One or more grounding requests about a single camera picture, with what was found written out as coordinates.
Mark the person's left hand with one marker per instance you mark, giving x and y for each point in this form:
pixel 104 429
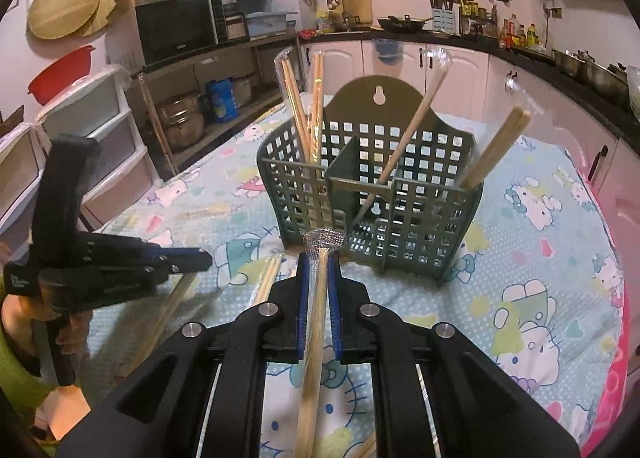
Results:
pixel 80 333

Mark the white kitchen base cabinets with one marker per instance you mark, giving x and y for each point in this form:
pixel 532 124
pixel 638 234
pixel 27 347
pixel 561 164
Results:
pixel 450 73

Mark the wooden chopstick pair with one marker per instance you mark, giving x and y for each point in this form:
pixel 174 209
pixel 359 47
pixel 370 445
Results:
pixel 500 138
pixel 295 108
pixel 367 448
pixel 420 113
pixel 165 323
pixel 267 275
pixel 315 338
pixel 318 88

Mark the person's green clothing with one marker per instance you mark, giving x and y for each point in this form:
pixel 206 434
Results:
pixel 17 393

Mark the white plastic drawer unit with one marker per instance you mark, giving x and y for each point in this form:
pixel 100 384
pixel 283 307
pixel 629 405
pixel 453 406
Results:
pixel 107 103

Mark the white hanging jug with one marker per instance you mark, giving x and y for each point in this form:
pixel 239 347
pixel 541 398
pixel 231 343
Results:
pixel 305 1

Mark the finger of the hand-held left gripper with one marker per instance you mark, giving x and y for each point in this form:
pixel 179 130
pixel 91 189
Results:
pixel 190 259
pixel 115 284

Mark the black microwave oven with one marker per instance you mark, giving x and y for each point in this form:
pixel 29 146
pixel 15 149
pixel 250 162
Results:
pixel 175 28

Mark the metal spice rack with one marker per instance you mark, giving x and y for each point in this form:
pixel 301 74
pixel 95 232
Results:
pixel 475 18

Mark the pink table cover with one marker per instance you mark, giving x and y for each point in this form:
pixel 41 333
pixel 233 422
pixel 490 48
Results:
pixel 612 388

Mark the red plastic basin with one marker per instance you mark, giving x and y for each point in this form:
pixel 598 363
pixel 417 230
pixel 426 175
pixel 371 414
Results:
pixel 62 76

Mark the clear plastic bag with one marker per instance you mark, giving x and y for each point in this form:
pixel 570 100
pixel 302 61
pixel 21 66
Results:
pixel 634 91

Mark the small steel pot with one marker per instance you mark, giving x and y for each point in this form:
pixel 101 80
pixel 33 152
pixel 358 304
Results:
pixel 246 88

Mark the large stacked steel pot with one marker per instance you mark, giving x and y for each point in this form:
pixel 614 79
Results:
pixel 180 123

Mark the blue canister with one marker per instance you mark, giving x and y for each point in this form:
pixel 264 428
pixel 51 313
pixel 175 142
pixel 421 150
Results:
pixel 222 101

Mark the black wok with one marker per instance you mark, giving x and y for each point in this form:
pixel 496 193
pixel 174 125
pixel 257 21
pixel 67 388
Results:
pixel 400 23

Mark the black countertop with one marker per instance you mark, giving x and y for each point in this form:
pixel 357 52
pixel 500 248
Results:
pixel 475 41

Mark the group of condiment bottles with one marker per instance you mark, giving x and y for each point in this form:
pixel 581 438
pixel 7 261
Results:
pixel 532 36

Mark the steel cooking pot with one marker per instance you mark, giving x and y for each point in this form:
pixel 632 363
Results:
pixel 570 63
pixel 607 81

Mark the metal storage rack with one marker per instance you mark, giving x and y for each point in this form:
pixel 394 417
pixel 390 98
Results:
pixel 210 51

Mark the light blue knife block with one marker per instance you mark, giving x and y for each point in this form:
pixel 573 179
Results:
pixel 445 19

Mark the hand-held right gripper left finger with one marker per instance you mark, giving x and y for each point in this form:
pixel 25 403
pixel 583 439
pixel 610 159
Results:
pixel 301 308

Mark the blue hanging bin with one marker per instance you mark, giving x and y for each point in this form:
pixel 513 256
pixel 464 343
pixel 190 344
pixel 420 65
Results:
pixel 386 49

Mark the green plastic utensil holder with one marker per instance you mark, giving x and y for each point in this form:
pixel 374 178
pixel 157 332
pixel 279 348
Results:
pixel 350 173

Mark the cartoon cat printed blanket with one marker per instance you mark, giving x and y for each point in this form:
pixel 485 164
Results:
pixel 525 218

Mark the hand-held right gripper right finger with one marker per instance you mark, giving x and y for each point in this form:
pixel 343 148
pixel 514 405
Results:
pixel 334 308

